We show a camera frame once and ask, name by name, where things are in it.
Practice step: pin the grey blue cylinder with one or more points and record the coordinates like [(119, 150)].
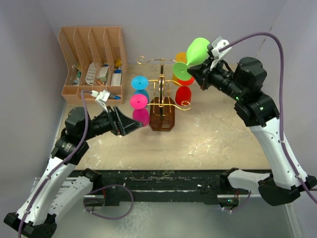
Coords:
[(114, 97)]

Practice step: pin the red wine glass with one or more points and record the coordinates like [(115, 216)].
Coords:
[(184, 94)]

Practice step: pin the yellow small object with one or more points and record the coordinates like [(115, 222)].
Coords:
[(118, 63)]

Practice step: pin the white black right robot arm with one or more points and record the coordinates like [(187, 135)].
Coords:
[(259, 113)]

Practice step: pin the white medicine box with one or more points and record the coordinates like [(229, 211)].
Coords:
[(102, 75)]

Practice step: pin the pink wine glass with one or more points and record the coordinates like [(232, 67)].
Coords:
[(140, 113)]

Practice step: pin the peach plastic file organizer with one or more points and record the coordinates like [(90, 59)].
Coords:
[(86, 49)]

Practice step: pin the yellow wine glass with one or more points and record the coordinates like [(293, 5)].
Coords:
[(181, 56)]

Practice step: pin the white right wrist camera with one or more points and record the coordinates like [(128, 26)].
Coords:
[(217, 50)]

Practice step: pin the green wine glass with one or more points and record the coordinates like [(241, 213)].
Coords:
[(196, 53)]

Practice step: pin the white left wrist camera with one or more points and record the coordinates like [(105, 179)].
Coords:
[(101, 98)]

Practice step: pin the aluminium table frame rail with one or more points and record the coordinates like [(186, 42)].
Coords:
[(205, 186)]

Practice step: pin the gold black wine glass rack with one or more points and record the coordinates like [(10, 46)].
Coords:
[(162, 106)]

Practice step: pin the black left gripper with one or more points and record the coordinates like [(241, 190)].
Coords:
[(128, 124)]

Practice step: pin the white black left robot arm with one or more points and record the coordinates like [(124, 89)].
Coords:
[(46, 205)]

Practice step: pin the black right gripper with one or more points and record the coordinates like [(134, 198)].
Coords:
[(203, 74)]

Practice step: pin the white blue box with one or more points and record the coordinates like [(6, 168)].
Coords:
[(116, 77)]

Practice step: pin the blue wine glass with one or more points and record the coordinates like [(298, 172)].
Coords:
[(140, 83)]

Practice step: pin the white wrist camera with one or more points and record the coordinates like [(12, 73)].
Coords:
[(217, 50), (101, 98)]

